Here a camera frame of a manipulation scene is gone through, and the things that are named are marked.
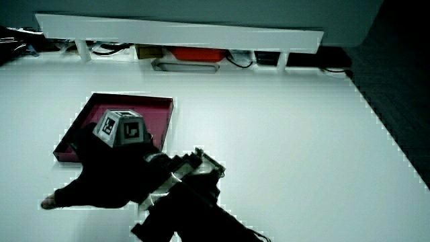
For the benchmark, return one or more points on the red box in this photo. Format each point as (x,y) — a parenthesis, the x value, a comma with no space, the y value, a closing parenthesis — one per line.
(198,53)

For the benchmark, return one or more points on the brown cardboard box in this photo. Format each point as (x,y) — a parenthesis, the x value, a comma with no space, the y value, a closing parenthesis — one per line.
(148,51)

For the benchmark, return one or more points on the black box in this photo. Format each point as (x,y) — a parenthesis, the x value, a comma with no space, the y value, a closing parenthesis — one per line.
(267,58)

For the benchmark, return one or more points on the magenta tray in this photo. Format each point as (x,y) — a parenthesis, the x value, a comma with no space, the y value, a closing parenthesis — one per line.
(158,116)

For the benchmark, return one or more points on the white shelf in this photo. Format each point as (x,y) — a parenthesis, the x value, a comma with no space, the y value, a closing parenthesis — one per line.
(181,33)

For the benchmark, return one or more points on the person's right hand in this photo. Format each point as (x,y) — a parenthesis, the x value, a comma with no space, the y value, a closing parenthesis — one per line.
(111,174)

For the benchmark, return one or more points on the grey flat tray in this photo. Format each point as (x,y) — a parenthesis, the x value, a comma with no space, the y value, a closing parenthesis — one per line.
(184,66)

